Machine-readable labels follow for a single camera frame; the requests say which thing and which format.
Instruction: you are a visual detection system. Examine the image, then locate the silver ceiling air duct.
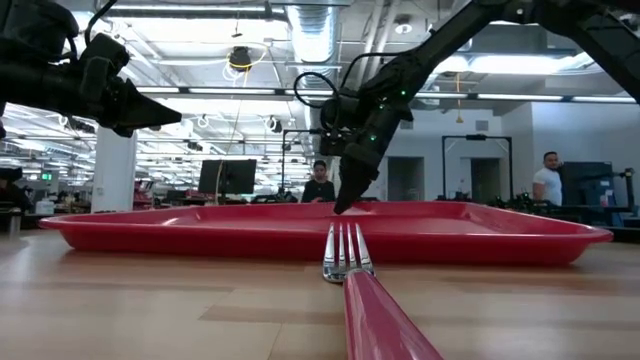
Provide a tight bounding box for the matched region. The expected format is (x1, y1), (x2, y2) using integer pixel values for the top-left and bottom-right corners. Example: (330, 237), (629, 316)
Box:
(283, 3), (347, 92)

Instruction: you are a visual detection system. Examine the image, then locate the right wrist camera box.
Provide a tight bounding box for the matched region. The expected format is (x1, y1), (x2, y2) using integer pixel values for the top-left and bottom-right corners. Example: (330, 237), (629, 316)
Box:
(318, 95), (352, 158)

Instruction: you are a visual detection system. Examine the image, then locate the dark blue cabinet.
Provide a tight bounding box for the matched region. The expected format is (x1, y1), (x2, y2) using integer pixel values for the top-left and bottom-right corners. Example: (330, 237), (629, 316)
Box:
(558, 160), (617, 208)

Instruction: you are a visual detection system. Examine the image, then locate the seated person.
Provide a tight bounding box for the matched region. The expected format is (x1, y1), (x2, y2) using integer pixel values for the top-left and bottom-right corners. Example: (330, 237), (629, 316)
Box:
(300, 159), (337, 204)

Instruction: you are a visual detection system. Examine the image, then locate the black ceiling device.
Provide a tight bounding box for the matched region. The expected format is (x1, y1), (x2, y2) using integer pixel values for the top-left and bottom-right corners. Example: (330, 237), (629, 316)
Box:
(228, 45), (254, 72)

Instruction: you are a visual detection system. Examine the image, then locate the standing person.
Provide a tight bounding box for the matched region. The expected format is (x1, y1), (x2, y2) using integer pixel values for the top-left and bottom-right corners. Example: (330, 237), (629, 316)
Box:
(531, 151), (565, 207)

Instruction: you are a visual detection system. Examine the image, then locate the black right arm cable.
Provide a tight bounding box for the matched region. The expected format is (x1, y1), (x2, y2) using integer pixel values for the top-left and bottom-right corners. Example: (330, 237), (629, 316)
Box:
(292, 51), (401, 109)

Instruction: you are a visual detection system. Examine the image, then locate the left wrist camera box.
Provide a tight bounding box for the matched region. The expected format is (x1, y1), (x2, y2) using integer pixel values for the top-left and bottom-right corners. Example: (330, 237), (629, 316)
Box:
(77, 32), (132, 106)

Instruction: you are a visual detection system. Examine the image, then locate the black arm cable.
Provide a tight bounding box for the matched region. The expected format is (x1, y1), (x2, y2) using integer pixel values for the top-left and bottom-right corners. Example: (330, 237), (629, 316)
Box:
(292, 51), (401, 109)
(83, 0), (119, 47)

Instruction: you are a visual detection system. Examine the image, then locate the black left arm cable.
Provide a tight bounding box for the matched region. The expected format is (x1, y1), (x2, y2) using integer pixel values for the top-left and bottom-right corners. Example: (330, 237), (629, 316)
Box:
(83, 0), (119, 47)

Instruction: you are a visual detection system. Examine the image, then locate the black metal frame stand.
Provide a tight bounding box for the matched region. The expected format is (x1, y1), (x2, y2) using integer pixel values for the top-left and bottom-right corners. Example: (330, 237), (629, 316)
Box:
(441, 133), (514, 202)
(280, 128), (326, 202)

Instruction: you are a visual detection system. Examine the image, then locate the background robot with green lights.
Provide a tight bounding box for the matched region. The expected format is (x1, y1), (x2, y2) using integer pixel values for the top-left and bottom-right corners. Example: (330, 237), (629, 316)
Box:
(489, 191), (542, 210)

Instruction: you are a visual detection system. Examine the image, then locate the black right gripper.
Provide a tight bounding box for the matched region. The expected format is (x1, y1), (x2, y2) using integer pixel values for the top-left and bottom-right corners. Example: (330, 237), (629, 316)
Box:
(333, 74), (416, 216)

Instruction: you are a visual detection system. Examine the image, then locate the fork with red handle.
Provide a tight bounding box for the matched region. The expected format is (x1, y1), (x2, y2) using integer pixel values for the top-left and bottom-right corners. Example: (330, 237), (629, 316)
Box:
(322, 222), (445, 360)

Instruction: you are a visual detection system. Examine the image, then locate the black stand post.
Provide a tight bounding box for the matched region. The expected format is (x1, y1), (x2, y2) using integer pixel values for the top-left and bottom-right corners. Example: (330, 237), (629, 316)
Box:
(594, 167), (637, 212)

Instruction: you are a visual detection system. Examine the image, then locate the red plastic tray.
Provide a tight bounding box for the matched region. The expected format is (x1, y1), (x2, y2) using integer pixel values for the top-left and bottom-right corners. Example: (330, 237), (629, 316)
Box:
(38, 200), (615, 267)

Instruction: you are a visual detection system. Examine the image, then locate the white building pillar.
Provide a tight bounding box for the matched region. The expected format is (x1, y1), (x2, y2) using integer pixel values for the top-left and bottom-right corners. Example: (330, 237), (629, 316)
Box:
(90, 124), (139, 214)

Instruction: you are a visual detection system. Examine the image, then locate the black computer monitor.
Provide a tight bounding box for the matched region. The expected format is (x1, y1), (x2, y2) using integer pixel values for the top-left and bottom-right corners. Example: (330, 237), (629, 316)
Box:
(197, 158), (258, 196)

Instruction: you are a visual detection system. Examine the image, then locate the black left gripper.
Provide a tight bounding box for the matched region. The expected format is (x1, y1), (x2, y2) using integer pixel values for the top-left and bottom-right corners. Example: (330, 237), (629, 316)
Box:
(95, 77), (183, 139)

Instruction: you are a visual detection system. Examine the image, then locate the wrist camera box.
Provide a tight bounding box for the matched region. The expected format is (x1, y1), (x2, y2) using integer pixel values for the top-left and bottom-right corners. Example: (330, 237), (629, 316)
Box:
(77, 32), (132, 106)
(318, 95), (352, 158)

